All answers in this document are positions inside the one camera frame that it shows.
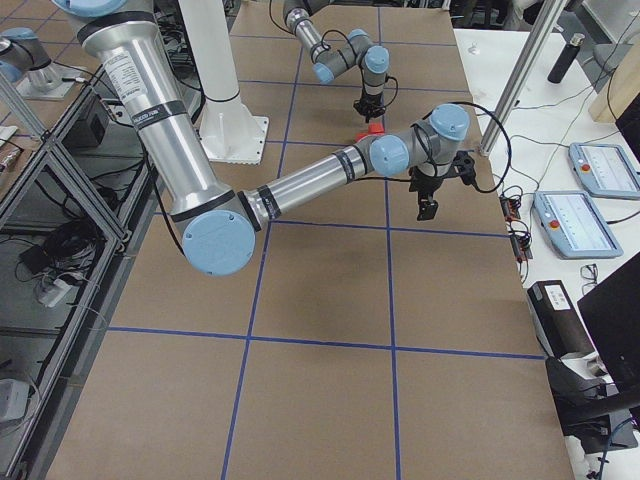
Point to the brown paper table cover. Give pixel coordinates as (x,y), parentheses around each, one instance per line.
(358,343)

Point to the far teach pendant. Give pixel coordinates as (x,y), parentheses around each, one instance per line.
(605,170)

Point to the white pedestal column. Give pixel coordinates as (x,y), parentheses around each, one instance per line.
(228,130)

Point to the near teach pendant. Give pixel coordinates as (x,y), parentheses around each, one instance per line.
(574,225)

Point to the teach pendant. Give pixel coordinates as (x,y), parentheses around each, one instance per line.
(605,170)
(574,225)

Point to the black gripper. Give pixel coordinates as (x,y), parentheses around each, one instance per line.
(426,183)
(369,100)

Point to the aluminium frame post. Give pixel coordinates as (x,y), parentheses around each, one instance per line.
(542,28)

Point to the black water bottle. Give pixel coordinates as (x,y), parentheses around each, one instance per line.
(566,58)

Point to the black box with label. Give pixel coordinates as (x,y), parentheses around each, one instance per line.
(557,324)

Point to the small electronics board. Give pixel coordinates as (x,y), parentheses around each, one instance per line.
(518,231)

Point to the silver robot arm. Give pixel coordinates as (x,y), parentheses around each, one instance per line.
(218,224)
(335,53)

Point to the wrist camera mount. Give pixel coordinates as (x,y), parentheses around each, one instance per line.
(463,167)

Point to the eyeglasses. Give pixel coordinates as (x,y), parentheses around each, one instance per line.
(589,274)

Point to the black monitor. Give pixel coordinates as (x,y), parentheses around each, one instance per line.
(610,312)

